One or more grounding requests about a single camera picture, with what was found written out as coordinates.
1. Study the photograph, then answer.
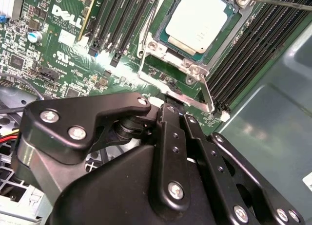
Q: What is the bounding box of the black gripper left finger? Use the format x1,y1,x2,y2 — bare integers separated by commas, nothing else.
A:
11,92,192,214

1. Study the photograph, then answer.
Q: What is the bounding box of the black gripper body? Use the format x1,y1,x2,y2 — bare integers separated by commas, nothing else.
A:
50,145,229,225

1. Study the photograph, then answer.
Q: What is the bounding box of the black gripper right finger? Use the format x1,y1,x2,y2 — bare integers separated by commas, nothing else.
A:
177,100,307,225

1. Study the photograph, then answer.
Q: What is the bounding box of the metal socket cover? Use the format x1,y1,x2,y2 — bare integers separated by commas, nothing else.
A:
137,48,216,113

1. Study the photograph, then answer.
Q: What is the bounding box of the silver CPU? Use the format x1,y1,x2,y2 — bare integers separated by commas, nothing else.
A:
157,0,239,64

